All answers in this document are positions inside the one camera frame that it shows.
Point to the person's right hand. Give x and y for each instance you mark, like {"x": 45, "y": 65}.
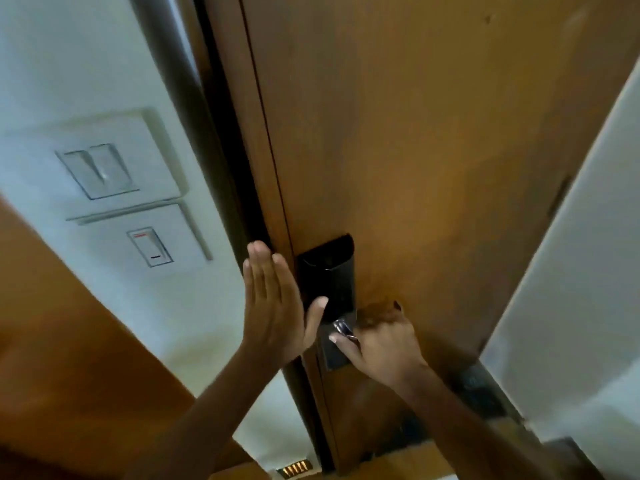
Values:
{"x": 385, "y": 347}

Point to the person's left thumb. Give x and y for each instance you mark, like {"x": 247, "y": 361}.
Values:
{"x": 316, "y": 317}

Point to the large white double switch plate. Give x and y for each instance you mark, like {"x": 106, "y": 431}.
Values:
{"x": 100, "y": 164}

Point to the person's right forearm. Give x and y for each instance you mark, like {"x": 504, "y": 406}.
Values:
{"x": 465, "y": 429}

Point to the black door lock plate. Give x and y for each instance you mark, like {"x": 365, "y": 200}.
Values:
{"x": 327, "y": 274}

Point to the brown wooden panel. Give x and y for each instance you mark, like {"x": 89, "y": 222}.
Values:
{"x": 75, "y": 354}

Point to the brown wooden door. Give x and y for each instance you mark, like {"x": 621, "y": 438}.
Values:
{"x": 410, "y": 144}

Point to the person's left hand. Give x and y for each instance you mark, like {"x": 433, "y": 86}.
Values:
{"x": 272, "y": 314}

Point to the person's left forearm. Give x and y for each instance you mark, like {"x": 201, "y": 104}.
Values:
{"x": 200, "y": 424}

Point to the slotted floor light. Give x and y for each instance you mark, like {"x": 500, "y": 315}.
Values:
{"x": 295, "y": 468}

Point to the small white single switch plate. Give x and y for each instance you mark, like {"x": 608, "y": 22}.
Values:
{"x": 150, "y": 239}

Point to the person's right thumb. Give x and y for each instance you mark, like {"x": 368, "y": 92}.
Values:
{"x": 347, "y": 347}

